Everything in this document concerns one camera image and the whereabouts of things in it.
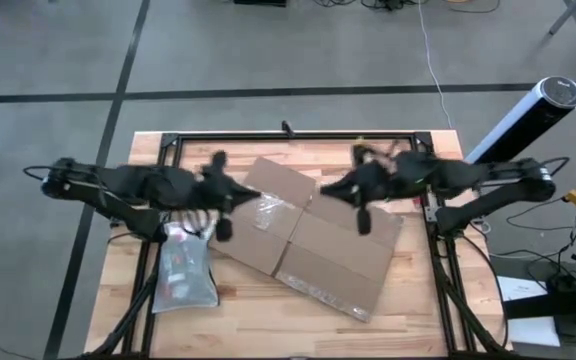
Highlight white floor cable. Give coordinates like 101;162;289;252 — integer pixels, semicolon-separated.
416;0;455;131

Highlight white paper sheet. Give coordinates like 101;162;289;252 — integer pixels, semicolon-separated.
495;275;563;348

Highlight grey metal table leg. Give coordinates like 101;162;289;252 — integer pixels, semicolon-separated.
547;0;576;37

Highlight brown cardboard shipping box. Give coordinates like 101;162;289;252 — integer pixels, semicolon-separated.
209;156;406;324

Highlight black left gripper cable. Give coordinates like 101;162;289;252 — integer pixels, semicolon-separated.
177;207;214;239

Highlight black floor device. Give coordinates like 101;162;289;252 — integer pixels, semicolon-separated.
231;0;288;8

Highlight white black cylinder tower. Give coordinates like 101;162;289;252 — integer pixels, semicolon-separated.
466;75;576;166

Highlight black floor cables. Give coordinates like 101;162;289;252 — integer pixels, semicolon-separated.
311;0;507;15

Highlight clear zip pouch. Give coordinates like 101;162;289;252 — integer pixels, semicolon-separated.
150;219;221;315

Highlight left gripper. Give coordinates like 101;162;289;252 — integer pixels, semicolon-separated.
192;149;264;244

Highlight black metal bar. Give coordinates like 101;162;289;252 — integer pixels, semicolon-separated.
501;283;576;321

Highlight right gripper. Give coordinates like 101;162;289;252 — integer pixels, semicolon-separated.
319;148;385;237

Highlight black floor cable bundle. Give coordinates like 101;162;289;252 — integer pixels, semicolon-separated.
505;184;576;291

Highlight black aluminium table frame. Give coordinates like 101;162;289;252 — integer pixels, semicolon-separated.
80;130;517;360

